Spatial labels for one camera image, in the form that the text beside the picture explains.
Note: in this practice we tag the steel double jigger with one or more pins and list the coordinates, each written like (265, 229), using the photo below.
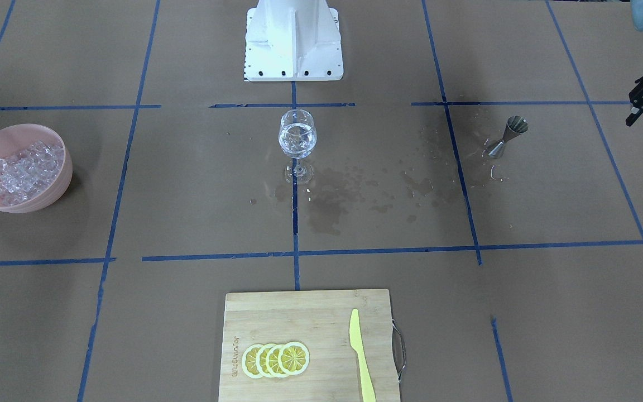
(516, 125)

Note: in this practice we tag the clear wine glass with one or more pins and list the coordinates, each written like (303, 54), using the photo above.
(297, 139)

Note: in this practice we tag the pile of clear ice cubes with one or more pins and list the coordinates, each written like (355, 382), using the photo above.
(28, 172)

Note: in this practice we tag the yellow plastic knife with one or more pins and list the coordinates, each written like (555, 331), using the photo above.
(357, 344)

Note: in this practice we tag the bamboo cutting board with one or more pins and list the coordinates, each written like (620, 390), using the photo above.
(320, 320)

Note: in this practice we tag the pink bowl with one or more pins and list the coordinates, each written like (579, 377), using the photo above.
(18, 137)

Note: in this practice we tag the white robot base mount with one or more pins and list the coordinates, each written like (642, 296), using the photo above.
(293, 41)

